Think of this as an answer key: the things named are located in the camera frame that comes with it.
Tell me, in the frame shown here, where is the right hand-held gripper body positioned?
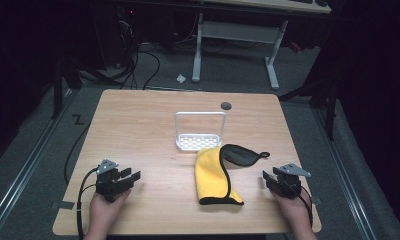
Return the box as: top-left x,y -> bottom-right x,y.
269,162 -> 312,200

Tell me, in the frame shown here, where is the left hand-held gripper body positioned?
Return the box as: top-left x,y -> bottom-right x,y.
95,159 -> 136,203

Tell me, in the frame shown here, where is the yellow cloth with black trim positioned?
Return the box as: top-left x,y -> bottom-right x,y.
193,143 -> 271,206

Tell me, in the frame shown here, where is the person's left hand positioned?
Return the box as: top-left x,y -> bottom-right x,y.
88,188 -> 133,235

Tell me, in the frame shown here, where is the person's right hand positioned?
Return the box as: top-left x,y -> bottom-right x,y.
271,189 -> 315,232

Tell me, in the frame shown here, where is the black metal stand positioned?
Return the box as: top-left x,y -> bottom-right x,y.
50,58 -> 84,120
277,74 -> 341,142

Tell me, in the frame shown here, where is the small red object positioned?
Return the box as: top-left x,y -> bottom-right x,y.
289,41 -> 303,55

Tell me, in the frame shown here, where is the white-framed desk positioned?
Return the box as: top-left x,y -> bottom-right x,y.
191,0 -> 333,91

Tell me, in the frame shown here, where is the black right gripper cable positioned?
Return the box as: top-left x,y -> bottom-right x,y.
287,184 -> 315,228

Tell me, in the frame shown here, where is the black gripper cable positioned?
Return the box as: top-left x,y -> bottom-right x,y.
75,166 -> 99,240
287,184 -> 315,228

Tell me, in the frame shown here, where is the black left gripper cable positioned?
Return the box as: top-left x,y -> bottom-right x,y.
75,166 -> 99,240

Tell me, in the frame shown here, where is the thin black floor cable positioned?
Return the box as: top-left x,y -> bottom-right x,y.
63,122 -> 91,186

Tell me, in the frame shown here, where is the metal floor rail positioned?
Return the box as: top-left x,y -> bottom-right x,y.
0,89 -> 74,240
311,109 -> 378,240

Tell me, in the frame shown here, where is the white plastic rack with handle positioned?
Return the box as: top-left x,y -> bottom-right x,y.
173,111 -> 228,153

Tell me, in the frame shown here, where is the black floor cable bundle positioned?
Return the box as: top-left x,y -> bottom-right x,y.
116,13 -> 162,91

